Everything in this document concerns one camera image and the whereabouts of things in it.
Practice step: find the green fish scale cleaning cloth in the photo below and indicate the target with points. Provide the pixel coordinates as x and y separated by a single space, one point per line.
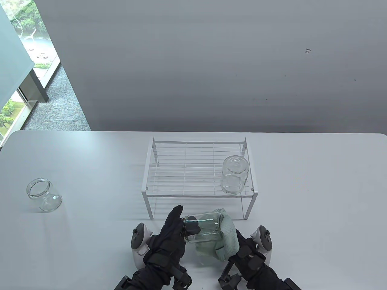
228 238

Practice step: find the pale grey partition panel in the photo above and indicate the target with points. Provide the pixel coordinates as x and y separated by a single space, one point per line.
12 66

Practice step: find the person's right hand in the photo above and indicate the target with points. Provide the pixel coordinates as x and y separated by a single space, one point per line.
246 256

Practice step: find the black forearm sensor box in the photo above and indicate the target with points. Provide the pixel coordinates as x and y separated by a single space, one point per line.
291 284
121 284

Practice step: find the window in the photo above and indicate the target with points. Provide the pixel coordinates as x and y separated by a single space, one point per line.
45 36

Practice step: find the person's left forearm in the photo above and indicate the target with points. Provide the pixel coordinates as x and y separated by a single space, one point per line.
148 279

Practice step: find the person's left hand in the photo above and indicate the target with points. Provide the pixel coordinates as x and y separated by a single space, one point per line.
170 241

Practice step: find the clear glass jar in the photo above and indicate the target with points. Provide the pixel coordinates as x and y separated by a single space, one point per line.
208 228
43 196
235 178

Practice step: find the grey metal beam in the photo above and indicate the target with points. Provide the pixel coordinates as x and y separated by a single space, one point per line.
34 87

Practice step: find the person's right forearm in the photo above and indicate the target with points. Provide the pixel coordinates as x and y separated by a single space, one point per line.
266 281

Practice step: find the grey white hand controller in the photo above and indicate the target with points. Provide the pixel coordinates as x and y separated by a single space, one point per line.
265 240
139 237

